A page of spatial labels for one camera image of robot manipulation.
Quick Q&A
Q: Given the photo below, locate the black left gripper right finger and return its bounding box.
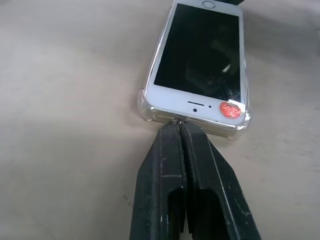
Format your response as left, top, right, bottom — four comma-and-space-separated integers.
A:
180, 123, 262, 240

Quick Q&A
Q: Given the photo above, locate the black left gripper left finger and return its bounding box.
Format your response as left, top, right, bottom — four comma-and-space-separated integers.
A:
128, 123, 188, 240

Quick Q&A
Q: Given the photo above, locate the white smartphone with red sticker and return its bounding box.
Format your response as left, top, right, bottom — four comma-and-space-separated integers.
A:
146, 0, 247, 126

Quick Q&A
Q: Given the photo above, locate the clear phone case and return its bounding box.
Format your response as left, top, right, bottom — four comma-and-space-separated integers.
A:
136, 0, 252, 141

